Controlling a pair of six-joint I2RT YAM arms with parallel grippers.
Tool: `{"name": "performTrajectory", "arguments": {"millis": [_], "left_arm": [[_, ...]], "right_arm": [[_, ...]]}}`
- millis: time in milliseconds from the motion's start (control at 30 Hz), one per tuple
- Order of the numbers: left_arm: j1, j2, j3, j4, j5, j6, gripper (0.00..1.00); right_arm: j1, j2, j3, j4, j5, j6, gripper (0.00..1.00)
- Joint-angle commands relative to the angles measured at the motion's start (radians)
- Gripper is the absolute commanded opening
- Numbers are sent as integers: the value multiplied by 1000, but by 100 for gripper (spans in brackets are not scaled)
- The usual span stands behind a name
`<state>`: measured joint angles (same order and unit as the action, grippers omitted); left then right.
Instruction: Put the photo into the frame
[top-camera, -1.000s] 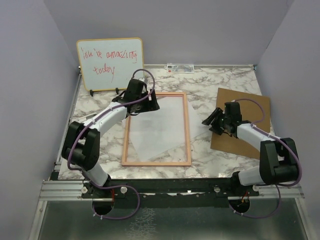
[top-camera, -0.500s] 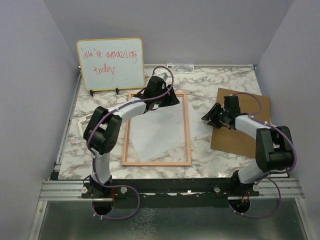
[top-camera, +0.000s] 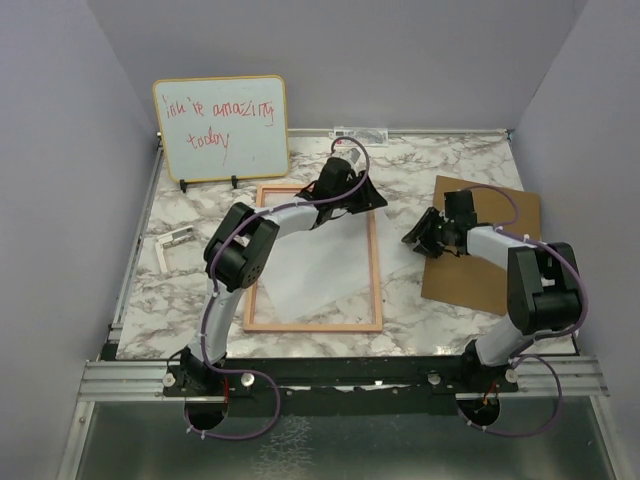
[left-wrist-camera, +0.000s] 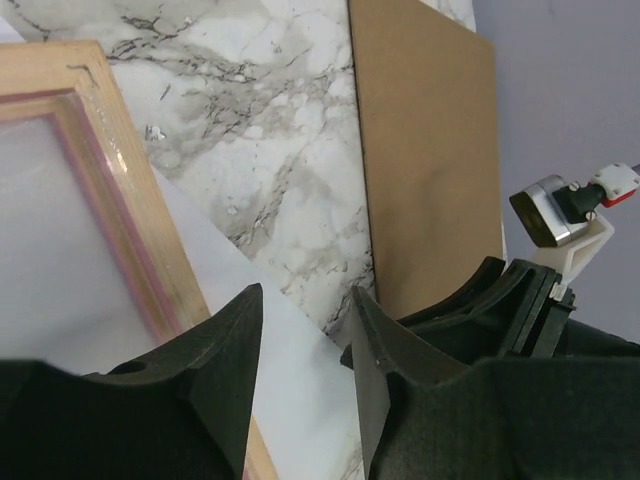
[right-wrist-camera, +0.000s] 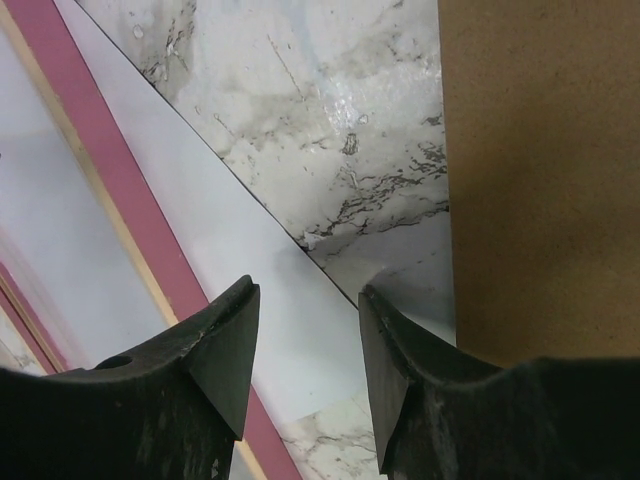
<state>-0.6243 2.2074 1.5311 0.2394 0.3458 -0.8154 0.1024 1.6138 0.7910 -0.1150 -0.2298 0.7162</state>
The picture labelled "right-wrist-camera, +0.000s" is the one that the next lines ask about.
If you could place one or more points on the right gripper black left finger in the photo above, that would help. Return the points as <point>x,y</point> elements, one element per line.
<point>172,407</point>

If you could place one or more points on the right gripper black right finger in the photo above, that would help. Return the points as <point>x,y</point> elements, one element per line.
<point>439,413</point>

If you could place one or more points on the white photo paper sheet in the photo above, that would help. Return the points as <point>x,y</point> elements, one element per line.
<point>298,142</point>

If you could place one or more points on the pink wooden photo frame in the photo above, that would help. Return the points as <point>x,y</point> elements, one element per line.
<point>47,50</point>

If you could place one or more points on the brown cardboard backing board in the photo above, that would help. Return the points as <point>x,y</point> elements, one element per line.
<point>541,103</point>

